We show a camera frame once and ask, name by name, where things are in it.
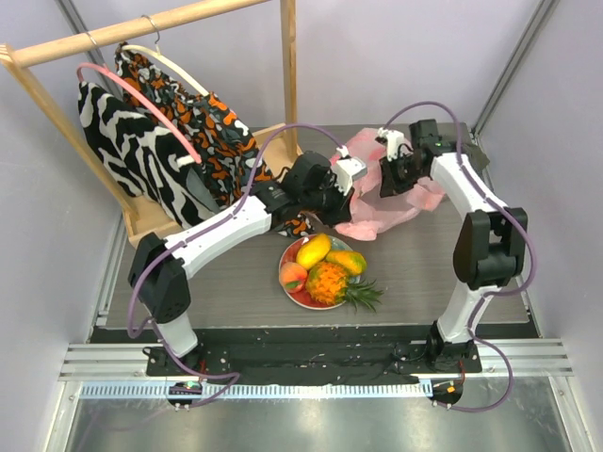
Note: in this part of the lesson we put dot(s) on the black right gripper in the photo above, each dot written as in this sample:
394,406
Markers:
389,177

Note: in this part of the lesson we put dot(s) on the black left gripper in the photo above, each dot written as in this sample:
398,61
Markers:
341,212

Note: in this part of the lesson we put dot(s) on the pink plastic bag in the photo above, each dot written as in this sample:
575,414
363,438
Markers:
372,214

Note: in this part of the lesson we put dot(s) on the fake yellow mango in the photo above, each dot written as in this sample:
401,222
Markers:
313,251

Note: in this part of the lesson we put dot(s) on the fake orange mango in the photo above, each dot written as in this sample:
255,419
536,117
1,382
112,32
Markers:
353,261

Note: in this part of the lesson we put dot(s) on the olive green cloth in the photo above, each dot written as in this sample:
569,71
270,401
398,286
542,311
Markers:
478,159

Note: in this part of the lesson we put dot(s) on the fake peach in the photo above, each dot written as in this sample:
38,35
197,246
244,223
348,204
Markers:
292,277

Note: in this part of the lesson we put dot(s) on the fake pineapple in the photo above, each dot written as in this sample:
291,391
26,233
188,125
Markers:
331,284

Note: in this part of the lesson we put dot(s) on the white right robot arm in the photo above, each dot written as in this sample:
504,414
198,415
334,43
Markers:
490,249

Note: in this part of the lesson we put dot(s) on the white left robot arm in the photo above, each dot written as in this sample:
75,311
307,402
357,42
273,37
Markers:
162,267

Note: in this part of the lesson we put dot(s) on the orange black patterned garment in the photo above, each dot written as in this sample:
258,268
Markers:
226,145

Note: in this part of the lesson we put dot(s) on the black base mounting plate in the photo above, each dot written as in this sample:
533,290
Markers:
363,355

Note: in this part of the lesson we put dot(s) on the wooden clothes rack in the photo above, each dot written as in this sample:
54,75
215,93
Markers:
141,216

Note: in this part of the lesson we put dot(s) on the black white zebra garment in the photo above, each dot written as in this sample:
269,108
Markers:
142,156

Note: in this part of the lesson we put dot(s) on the cream plastic hanger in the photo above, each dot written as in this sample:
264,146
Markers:
184,76

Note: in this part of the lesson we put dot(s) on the pink plastic hanger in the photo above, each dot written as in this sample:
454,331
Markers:
193,155

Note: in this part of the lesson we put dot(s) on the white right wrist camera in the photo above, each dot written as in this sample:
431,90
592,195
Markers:
394,142

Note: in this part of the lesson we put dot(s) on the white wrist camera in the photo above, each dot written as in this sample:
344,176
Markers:
347,169
394,142

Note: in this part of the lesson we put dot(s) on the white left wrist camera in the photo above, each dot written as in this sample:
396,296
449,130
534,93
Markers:
347,169

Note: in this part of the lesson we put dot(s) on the white perforated cable tray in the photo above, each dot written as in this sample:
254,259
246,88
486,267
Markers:
173,390

